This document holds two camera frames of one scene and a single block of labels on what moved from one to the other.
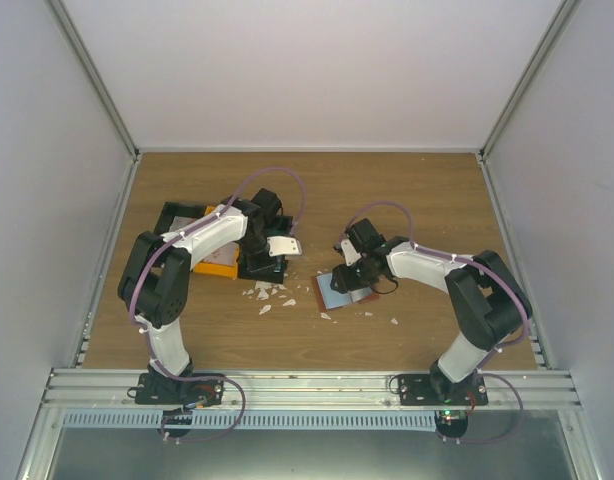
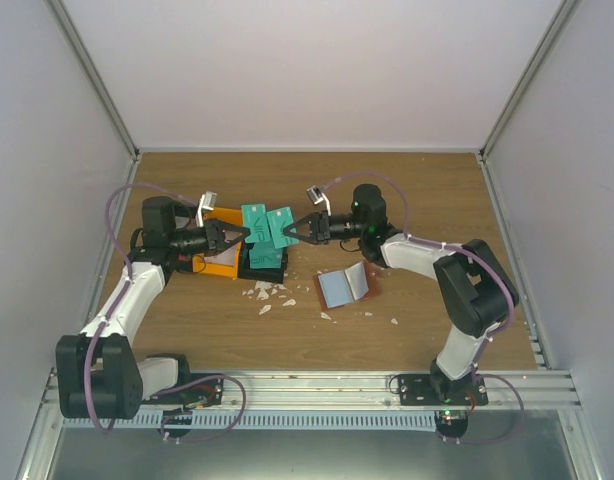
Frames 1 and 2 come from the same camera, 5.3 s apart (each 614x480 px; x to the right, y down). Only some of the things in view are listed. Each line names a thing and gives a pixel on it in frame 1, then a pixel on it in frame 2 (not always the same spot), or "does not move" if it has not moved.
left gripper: [251, 262] -> [215, 238]
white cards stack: [225, 254] does not move
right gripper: [345, 282] -> [318, 222]
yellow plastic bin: [219, 269] does not move
